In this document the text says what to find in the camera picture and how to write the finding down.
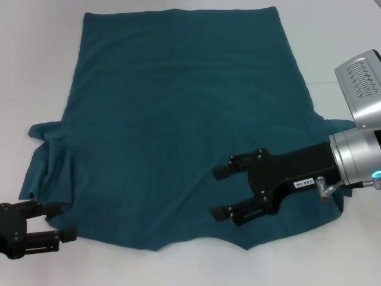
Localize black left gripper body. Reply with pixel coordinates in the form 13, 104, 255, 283
0, 202, 29, 260

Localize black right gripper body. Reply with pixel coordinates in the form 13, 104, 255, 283
247, 142, 343, 216

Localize teal blue shirt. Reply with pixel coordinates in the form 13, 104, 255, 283
18, 11, 355, 251

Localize right arm cable with connector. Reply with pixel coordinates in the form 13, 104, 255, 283
316, 176, 373, 204

